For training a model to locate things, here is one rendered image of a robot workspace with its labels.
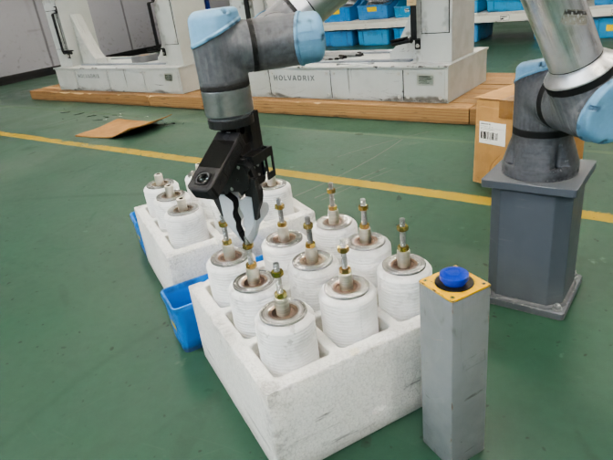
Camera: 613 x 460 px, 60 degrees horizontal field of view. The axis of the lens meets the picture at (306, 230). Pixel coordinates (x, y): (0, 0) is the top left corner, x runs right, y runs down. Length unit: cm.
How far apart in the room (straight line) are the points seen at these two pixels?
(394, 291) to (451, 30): 205
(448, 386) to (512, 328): 43
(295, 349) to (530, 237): 60
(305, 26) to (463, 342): 50
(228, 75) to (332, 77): 233
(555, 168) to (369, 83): 193
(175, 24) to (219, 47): 320
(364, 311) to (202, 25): 49
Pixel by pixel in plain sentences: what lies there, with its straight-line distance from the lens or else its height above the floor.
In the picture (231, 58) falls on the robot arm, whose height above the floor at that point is 63.
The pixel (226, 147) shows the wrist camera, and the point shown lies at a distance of 82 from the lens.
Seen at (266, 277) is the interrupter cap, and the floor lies 25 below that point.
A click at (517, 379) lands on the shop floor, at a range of 111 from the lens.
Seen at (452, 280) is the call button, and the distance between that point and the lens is 76.
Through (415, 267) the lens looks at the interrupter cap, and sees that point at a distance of 94.
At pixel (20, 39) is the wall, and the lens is 742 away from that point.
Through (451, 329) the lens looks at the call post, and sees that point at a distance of 77.
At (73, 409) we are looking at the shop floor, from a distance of 122.
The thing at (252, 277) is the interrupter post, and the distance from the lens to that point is 93.
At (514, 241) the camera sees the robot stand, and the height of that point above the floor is 16.
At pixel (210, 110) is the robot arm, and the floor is 56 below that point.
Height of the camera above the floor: 72
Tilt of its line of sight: 25 degrees down
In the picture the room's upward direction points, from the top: 7 degrees counter-clockwise
